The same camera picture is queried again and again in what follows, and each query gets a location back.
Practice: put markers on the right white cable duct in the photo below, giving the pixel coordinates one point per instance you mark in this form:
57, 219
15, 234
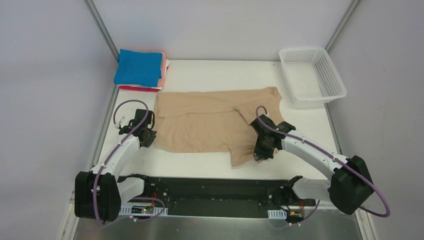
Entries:
277, 214

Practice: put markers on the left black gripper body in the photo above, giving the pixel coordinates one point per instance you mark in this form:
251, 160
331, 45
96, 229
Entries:
146, 136

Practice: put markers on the pink folded t shirt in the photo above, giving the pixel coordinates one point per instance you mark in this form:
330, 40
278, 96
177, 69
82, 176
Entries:
163, 70

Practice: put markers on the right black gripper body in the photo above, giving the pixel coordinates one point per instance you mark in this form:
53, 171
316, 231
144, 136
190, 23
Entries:
263, 147

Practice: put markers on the right aluminium frame post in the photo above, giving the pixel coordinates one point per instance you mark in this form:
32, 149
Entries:
342, 24

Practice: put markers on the red folded t shirt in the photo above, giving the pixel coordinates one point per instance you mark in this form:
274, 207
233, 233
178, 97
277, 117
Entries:
139, 89

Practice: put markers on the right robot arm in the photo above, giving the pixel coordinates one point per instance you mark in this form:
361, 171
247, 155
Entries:
347, 182

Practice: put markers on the blue folded t shirt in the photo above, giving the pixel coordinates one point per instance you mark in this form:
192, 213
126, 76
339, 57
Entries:
139, 68

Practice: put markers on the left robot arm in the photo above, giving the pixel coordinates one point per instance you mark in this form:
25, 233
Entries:
99, 194

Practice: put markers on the white plastic basket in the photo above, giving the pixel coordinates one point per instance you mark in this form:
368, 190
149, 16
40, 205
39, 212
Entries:
311, 76

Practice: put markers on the left white cable duct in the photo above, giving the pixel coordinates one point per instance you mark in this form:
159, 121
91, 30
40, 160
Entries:
140, 210

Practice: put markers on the aluminium frame post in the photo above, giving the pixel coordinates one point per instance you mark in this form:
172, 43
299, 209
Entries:
95, 14
342, 24

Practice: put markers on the beige t shirt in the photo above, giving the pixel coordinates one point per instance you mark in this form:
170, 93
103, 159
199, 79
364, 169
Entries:
213, 122

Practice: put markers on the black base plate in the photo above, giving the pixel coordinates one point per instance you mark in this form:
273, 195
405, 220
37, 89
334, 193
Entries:
210, 197

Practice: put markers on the left aluminium frame post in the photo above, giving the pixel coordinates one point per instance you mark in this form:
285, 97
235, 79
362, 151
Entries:
95, 14

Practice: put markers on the white cable duct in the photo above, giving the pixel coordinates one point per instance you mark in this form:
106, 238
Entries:
140, 210
277, 214

